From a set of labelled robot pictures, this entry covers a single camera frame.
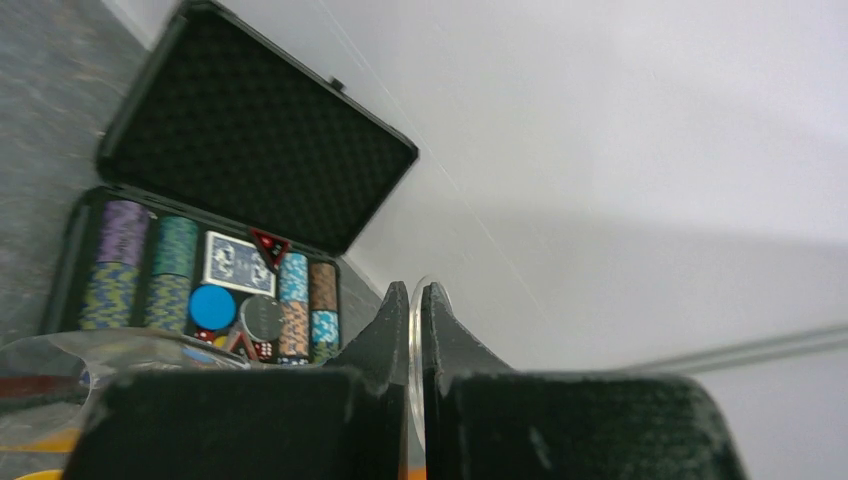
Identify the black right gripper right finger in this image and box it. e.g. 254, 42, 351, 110
419, 283, 746, 479

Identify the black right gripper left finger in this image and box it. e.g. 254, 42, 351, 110
63, 281, 409, 479

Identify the clear wine glass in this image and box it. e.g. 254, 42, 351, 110
0, 274, 458, 458

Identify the yellow plastic wine glass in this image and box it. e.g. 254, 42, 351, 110
1, 429, 80, 479

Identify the red plastic wine glass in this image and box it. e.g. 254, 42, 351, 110
1, 375, 89, 399

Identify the grey round dealer button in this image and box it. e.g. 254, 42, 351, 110
239, 295, 283, 342

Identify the blue round dealer chip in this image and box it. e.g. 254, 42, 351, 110
188, 285, 236, 330

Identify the blue playing card deck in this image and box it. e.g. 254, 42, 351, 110
202, 231, 276, 296

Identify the black poker chip case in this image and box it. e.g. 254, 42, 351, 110
40, 1, 419, 365

